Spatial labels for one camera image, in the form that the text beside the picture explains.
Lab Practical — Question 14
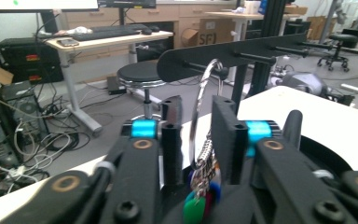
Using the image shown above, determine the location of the white table mat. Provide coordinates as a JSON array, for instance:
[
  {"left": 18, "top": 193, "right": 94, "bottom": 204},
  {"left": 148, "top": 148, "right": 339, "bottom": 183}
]
[{"left": 0, "top": 85, "right": 358, "bottom": 224}]

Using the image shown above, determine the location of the smartphone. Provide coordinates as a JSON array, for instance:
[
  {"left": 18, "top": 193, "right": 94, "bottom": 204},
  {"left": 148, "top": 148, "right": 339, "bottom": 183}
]
[{"left": 57, "top": 38, "right": 80, "bottom": 48}]

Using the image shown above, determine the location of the tangle of floor cables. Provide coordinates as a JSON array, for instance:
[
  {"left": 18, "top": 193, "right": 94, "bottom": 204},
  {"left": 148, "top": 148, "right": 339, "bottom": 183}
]
[{"left": 0, "top": 83, "right": 129, "bottom": 195}]

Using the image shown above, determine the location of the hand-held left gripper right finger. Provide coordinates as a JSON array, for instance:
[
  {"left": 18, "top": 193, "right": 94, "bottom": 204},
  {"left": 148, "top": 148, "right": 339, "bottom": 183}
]
[{"left": 212, "top": 95, "right": 282, "bottom": 186}]

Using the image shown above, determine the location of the small computer monitor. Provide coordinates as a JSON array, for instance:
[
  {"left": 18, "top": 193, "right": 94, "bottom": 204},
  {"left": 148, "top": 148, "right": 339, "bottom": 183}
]
[{"left": 97, "top": 0, "right": 158, "bottom": 9}]

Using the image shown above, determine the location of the black metal frame post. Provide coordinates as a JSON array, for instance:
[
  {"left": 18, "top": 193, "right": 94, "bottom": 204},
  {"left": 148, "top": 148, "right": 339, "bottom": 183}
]
[{"left": 248, "top": 0, "right": 286, "bottom": 98}]

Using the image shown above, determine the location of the stack of black cases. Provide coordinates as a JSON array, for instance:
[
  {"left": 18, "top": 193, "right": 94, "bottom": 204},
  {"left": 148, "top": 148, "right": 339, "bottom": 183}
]
[{"left": 0, "top": 36, "right": 65, "bottom": 84}]

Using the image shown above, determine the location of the black keyboard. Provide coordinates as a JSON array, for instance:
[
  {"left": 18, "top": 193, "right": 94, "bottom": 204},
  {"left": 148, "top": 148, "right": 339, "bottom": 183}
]
[{"left": 71, "top": 25, "right": 143, "bottom": 42}]

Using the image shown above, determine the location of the large computer monitor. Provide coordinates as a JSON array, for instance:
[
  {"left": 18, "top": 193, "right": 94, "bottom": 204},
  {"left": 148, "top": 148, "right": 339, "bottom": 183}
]
[{"left": 0, "top": 0, "right": 101, "bottom": 14}]

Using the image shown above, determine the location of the wooden desk with white legs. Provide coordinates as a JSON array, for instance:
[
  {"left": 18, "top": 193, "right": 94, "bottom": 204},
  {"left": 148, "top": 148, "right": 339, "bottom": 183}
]
[{"left": 45, "top": 30, "right": 175, "bottom": 135}]

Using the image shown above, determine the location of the key ring with coloured tags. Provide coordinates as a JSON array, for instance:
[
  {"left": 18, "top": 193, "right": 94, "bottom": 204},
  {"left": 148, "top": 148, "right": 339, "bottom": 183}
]
[{"left": 183, "top": 59, "right": 225, "bottom": 224}]

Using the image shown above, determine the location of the black wheeled stool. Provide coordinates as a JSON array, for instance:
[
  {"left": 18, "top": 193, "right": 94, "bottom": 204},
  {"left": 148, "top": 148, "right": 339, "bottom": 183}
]
[{"left": 316, "top": 33, "right": 358, "bottom": 73}]

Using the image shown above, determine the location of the black round stool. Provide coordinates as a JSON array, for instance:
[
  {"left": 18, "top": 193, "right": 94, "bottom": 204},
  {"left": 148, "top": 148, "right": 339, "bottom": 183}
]
[{"left": 117, "top": 60, "right": 168, "bottom": 121}]

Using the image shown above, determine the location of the black key rack with tray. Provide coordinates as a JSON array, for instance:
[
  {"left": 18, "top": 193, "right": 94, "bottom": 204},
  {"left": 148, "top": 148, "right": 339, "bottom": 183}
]
[{"left": 157, "top": 32, "right": 353, "bottom": 175}]

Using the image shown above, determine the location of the brown cardboard box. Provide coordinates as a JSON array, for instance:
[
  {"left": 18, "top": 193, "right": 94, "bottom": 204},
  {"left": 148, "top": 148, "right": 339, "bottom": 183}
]
[{"left": 198, "top": 18, "right": 241, "bottom": 47}]

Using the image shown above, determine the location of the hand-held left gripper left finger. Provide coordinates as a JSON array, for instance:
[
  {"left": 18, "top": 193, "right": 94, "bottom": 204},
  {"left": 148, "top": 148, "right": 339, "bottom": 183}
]
[{"left": 122, "top": 94, "right": 185, "bottom": 188}]

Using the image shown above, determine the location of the white crumpled cloth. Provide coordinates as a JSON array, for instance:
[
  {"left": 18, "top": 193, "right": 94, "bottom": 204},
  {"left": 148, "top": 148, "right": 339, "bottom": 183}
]
[{"left": 57, "top": 26, "right": 93, "bottom": 36}]

